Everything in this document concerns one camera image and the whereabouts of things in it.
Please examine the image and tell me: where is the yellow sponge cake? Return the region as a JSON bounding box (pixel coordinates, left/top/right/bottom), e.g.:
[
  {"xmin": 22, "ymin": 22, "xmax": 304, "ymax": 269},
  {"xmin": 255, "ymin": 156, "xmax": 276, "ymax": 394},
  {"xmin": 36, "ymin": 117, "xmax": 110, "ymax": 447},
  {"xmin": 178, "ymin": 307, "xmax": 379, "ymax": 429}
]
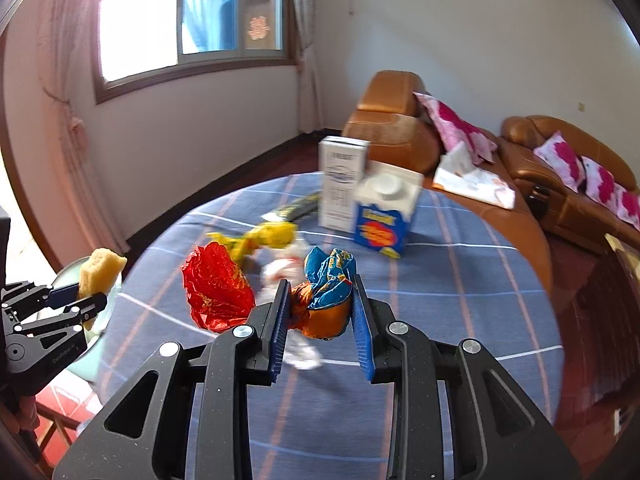
[{"xmin": 77, "ymin": 248, "xmax": 127, "ymax": 299}]

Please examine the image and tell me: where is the light green trash bin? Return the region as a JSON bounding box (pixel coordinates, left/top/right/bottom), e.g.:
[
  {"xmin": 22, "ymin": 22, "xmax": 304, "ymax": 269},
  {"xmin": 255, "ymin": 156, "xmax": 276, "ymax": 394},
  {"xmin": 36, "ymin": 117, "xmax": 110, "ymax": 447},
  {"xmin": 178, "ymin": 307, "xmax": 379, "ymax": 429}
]
[{"xmin": 51, "ymin": 256, "xmax": 122, "ymax": 385}]

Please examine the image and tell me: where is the red orange snack bag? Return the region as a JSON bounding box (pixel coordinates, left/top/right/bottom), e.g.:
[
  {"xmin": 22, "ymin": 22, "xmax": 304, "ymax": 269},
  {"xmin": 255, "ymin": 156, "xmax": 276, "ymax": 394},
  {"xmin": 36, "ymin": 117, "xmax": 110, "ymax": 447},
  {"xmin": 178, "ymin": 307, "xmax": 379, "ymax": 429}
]
[{"xmin": 181, "ymin": 242, "xmax": 357, "ymax": 339}]

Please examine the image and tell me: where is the clear crumpled plastic bag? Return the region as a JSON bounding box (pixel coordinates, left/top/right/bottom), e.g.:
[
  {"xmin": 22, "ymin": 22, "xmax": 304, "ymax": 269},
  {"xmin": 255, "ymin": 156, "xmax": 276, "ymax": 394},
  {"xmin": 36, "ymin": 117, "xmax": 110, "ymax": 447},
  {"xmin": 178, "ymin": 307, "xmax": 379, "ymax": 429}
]
[{"xmin": 256, "ymin": 234, "xmax": 322, "ymax": 370}]

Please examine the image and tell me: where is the blue plaid tablecloth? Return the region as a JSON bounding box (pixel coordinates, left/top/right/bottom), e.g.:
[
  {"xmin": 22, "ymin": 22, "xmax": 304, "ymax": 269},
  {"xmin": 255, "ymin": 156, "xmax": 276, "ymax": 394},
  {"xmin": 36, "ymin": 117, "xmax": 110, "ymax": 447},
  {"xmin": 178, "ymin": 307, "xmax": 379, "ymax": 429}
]
[{"xmin": 96, "ymin": 174, "xmax": 564, "ymax": 479}]

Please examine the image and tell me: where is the yellow crumpled wrapper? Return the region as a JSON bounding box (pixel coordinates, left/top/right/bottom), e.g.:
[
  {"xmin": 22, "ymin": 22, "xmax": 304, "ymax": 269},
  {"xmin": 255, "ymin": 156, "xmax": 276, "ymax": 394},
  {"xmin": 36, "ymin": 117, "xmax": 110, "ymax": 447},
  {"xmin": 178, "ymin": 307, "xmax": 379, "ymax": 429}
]
[{"xmin": 206, "ymin": 221, "xmax": 297, "ymax": 266}]

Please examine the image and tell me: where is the brown leather sofa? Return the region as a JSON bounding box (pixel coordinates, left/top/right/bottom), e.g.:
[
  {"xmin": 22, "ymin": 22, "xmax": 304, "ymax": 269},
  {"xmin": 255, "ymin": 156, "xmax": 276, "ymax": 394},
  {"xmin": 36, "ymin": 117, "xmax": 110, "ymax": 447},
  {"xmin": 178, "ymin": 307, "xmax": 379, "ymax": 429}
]
[{"xmin": 499, "ymin": 115, "xmax": 639, "ymax": 252}]

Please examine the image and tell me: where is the blue Look milk carton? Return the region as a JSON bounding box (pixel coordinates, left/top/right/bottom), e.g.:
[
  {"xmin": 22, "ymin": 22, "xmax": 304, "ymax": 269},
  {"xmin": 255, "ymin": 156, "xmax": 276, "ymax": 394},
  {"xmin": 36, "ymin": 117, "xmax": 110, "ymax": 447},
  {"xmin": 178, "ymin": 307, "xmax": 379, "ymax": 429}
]
[{"xmin": 352, "ymin": 160, "xmax": 424, "ymax": 259}]

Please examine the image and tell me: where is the dark seaweed snack packet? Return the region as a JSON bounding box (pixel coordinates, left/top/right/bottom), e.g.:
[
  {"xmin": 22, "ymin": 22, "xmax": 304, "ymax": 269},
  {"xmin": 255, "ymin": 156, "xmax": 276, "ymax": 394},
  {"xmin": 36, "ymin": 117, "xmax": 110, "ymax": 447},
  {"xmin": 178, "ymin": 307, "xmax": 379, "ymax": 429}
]
[{"xmin": 262, "ymin": 192, "xmax": 320, "ymax": 223}]

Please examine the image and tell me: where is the white paper on armchair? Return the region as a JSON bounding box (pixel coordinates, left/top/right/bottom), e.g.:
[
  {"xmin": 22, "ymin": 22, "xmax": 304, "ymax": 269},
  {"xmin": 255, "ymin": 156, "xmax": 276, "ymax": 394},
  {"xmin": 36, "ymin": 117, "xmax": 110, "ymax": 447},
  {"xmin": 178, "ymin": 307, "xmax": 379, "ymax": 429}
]
[{"xmin": 433, "ymin": 143, "xmax": 515, "ymax": 210}]

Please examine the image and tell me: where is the pink white sofa pillow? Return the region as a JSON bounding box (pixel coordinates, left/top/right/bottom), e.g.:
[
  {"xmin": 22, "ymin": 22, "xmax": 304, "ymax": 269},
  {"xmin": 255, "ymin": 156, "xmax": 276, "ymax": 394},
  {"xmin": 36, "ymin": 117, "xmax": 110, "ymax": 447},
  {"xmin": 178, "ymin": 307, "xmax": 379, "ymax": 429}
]
[{"xmin": 533, "ymin": 131, "xmax": 586, "ymax": 192}]

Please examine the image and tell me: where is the tall white milk carton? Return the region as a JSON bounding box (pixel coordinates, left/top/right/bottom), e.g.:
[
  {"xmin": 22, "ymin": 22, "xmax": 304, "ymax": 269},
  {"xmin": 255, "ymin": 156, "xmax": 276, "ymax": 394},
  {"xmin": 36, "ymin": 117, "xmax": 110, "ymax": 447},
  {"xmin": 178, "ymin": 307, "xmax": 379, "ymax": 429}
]
[{"xmin": 318, "ymin": 136, "xmax": 369, "ymax": 233}]

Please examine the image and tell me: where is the pink white pillow on armchair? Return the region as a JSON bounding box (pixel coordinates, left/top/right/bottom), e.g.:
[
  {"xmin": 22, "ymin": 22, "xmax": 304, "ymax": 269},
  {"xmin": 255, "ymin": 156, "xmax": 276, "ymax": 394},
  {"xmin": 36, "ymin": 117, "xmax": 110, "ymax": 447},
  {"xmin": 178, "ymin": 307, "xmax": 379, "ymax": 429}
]
[{"xmin": 413, "ymin": 92, "xmax": 498, "ymax": 166}]

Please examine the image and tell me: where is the orange leather armchair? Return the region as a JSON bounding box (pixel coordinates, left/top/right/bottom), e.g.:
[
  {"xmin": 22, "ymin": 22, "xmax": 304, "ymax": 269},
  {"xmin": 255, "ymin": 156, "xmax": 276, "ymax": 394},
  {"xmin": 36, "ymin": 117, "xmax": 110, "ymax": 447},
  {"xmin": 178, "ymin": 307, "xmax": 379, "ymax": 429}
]
[{"xmin": 342, "ymin": 70, "xmax": 553, "ymax": 292}]

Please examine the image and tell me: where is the pink curtain left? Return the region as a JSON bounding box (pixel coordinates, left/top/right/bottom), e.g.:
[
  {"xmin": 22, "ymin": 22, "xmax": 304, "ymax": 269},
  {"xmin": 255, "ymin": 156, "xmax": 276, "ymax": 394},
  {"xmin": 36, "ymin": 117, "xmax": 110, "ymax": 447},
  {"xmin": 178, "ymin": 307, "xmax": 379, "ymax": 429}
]
[{"xmin": 37, "ymin": 0, "xmax": 129, "ymax": 254}]

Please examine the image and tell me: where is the pink curtain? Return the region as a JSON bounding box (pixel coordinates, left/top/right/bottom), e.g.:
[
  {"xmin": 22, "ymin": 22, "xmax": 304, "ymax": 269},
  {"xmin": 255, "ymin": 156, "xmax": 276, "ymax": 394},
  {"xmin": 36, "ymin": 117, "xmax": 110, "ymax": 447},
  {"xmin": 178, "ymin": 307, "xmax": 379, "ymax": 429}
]
[
  {"xmin": 37, "ymin": 0, "xmax": 129, "ymax": 254},
  {"xmin": 293, "ymin": 0, "xmax": 323, "ymax": 133}
]

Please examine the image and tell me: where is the pink curtain right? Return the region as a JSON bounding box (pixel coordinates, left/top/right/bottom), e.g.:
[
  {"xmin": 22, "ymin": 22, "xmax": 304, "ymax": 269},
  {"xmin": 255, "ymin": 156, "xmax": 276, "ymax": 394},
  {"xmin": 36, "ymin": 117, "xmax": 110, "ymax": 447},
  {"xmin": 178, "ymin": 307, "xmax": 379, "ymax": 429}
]
[{"xmin": 293, "ymin": 0, "xmax": 323, "ymax": 133}]

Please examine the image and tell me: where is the window with brown frame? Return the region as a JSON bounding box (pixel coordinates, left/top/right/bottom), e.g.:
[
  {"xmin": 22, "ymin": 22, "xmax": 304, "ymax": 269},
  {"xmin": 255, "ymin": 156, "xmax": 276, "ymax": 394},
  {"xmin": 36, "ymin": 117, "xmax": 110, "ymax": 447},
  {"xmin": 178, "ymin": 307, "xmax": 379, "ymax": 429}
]
[{"xmin": 91, "ymin": 0, "xmax": 295, "ymax": 103}]

